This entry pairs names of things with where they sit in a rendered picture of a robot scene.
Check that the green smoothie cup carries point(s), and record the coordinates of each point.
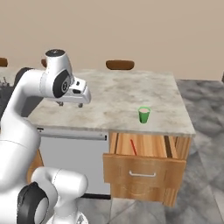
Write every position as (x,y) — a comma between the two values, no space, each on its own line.
(144,114)

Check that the wooden drawer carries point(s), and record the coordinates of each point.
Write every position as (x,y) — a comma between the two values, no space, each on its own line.
(144,169)

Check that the silver dishwasher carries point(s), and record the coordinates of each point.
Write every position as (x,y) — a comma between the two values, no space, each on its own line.
(74,162)

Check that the red straw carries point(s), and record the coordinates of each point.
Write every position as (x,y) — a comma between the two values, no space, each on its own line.
(133,147)

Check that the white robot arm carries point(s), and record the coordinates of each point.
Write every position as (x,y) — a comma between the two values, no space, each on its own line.
(17,137)

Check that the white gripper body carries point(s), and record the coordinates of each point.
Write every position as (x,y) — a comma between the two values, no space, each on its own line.
(76,97)

